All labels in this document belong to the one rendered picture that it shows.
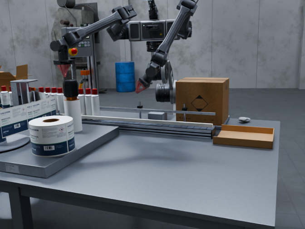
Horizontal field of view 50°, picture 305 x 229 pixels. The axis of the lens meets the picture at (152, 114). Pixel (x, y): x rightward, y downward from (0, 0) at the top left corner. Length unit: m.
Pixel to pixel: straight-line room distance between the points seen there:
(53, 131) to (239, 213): 0.86
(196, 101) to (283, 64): 7.42
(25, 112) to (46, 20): 8.65
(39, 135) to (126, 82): 7.40
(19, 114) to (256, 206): 1.27
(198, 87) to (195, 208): 1.05
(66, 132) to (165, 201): 0.61
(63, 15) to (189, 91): 7.13
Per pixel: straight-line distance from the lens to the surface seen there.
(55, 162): 1.49
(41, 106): 1.99
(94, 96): 2.11
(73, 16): 8.68
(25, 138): 1.85
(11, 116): 1.84
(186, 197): 1.20
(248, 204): 1.19
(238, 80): 9.27
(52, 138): 1.53
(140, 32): 2.60
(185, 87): 2.05
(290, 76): 9.44
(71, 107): 1.85
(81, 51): 2.22
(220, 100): 2.02
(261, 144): 1.74
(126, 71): 8.83
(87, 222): 2.30
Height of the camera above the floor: 1.38
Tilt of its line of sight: 13 degrees down
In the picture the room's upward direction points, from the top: 2 degrees counter-clockwise
